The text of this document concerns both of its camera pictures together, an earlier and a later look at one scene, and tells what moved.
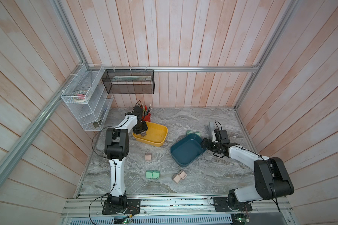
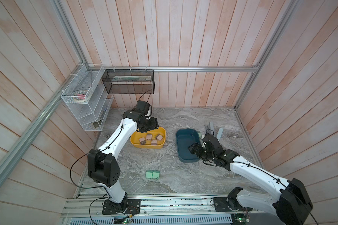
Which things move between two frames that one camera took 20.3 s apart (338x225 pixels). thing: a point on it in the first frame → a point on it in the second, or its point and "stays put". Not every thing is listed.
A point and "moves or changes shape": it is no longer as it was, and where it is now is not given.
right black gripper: x=208 y=146 → x=196 y=149
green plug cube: x=149 y=174 stays put
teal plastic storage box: x=187 y=149 moves or changes shape
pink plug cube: x=182 y=174 → x=159 y=137
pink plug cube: x=148 y=156 → x=149 y=137
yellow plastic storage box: x=156 y=134 moves or changes shape
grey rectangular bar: x=211 y=127 stays put
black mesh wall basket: x=129 y=81 stays put
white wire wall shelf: x=89 y=102 stays put
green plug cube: x=156 y=174 stays put
